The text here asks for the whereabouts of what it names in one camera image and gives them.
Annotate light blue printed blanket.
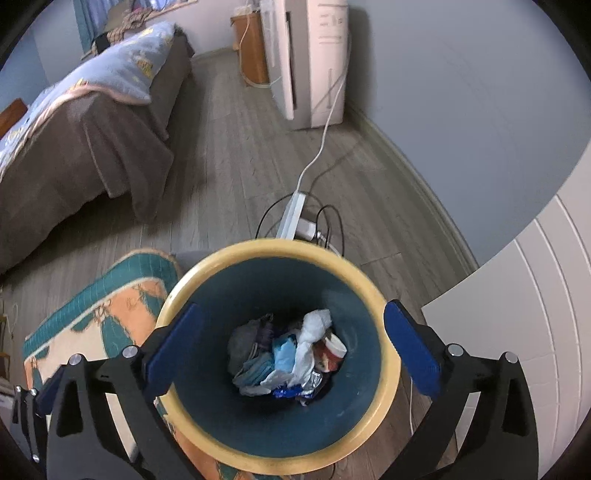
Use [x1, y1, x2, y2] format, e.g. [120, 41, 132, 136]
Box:
[0, 22, 178, 181]

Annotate black floor cable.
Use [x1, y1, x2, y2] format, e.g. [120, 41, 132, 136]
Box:
[256, 194, 345, 257]

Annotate white crumpled tissue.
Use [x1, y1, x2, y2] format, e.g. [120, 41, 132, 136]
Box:
[300, 309, 334, 344]

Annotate white cable at wooden cabinet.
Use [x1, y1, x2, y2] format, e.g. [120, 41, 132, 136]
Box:
[236, 9, 278, 89]

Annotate white air purifier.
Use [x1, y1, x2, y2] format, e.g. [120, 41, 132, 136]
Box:
[259, 0, 349, 131]

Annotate red and white paper cup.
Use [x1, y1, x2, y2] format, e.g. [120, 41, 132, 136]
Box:
[314, 335, 348, 372]

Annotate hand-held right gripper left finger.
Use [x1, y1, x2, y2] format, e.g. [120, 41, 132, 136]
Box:
[46, 302, 205, 480]

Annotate white panelled cabinet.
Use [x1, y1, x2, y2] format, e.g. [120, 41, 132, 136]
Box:
[421, 143, 591, 480]

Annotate yellow rimmed teal trash bin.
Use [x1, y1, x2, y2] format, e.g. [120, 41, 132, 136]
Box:
[156, 239, 402, 476]

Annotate bed with brown cover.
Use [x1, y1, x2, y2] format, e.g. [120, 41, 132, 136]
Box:
[0, 32, 195, 273]

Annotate wooden headboard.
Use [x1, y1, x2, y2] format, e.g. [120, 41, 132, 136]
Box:
[0, 98, 28, 139]

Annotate blue and white foil packet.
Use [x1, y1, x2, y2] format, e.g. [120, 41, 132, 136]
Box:
[272, 369, 324, 407]

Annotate pile of clothes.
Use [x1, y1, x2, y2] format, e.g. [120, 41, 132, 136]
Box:
[106, 4, 153, 34]

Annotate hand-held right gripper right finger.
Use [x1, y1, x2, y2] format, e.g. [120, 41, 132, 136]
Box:
[376, 299, 540, 480]

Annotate thin white floor cable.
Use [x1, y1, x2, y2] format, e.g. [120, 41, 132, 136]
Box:
[407, 377, 417, 437]

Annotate teal and orange patterned cushion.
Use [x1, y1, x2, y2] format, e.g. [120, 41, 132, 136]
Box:
[23, 249, 259, 480]

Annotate grey crumpled cloth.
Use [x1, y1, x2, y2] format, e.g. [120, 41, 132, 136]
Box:
[228, 314, 275, 374]

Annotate wooden cabinet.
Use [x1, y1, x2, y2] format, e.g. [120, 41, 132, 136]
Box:
[231, 11, 269, 85]

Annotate blue curtain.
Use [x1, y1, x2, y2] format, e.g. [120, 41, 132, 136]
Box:
[74, 0, 122, 51]

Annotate blue face mask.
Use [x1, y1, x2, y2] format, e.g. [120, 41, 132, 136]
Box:
[233, 335, 298, 388]

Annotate white power cable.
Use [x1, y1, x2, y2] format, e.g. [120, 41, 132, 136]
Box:
[295, 34, 352, 195]

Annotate white power strip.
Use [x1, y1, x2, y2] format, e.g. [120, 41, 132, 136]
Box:
[277, 191, 308, 241]

